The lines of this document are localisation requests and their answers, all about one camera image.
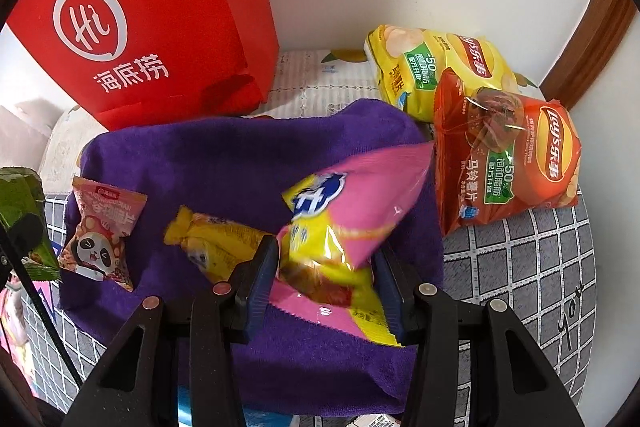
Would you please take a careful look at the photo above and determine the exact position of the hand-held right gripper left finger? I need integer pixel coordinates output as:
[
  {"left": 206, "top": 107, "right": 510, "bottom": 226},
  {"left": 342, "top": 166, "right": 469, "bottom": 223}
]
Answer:
[{"left": 62, "top": 234, "right": 281, "bottom": 427}]

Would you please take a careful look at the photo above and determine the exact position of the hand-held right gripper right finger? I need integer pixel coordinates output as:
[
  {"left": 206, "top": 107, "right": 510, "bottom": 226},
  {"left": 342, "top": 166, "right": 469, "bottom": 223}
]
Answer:
[{"left": 370, "top": 244, "right": 586, "bottom": 427}]

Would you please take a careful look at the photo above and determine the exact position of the yellow triangular snack packet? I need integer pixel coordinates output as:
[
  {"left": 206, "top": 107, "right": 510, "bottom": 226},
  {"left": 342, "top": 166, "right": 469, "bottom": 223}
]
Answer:
[{"left": 165, "top": 206, "right": 273, "bottom": 283}]

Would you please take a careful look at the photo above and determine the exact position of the pink and yellow snack packet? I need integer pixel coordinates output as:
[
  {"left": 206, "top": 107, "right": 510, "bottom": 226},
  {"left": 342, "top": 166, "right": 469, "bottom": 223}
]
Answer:
[{"left": 272, "top": 142, "right": 435, "bottom": 348}]

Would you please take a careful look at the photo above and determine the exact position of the purple towel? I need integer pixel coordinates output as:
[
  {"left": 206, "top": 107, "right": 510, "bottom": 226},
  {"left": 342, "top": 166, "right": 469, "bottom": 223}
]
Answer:
[{"left": 57, "top": 98, "right": 446, "bottom": 418}]

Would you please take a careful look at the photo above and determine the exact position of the pink panda snack packet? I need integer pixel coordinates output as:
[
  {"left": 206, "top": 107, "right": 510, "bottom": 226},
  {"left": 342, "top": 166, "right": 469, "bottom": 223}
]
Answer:
[{"left": 57, "top": 176, "right": 148, "bottom": 293}]

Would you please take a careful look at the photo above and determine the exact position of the green snack packet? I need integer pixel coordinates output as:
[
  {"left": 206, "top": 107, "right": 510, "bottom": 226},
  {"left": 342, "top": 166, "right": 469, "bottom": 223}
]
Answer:
[{"left": 0, "top": 166, "right": 62, "bottom": 283}]

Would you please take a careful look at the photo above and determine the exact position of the grey checkered blanket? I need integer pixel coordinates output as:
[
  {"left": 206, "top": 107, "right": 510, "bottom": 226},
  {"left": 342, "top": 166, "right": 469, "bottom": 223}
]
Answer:
[{"left": 0, "top": 187, "right": 598, "bottom": 427}]

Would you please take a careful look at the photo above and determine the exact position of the orange chips bag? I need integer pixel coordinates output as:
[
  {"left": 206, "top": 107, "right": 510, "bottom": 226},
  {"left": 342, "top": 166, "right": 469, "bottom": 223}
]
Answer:
[{"left": 432, "top": 68, "right": 583, "bottom": 235}]

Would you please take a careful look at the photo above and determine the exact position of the yellow chips bag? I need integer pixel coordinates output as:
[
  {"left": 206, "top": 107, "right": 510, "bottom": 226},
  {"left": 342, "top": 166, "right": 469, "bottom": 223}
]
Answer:
[{"left": 364, "top": 24, "right": 516, "bottom": 122}]

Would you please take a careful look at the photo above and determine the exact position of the red paper bag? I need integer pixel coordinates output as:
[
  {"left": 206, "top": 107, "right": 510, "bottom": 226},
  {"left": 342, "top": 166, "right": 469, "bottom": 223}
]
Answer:
[{"left": 2, "top": 0, "right": 280, "bottom": 131}]

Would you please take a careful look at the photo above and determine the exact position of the brown wooden door frame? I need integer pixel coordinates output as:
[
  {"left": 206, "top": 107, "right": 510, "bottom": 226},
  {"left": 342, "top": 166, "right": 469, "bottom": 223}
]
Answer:
[{"left": 539, "top": 0, "right": 640, "bottom": 110}]

